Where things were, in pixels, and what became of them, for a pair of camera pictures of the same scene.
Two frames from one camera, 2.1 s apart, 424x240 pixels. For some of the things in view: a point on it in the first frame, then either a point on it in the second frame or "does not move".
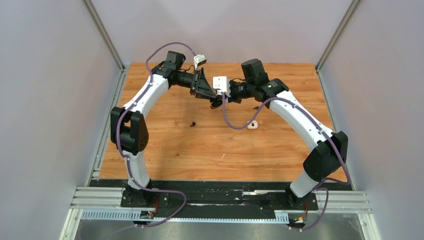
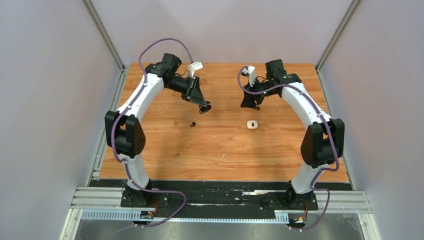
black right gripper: [232, 99] -> [248, 101]
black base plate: [227, 196] does not move
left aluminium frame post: [89, 6] does not move
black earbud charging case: [216, 103] -> [204, 109]
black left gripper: [203, 85] -> [197, 96]
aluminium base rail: [96, 198] does not move
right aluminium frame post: [350, 13] does not move
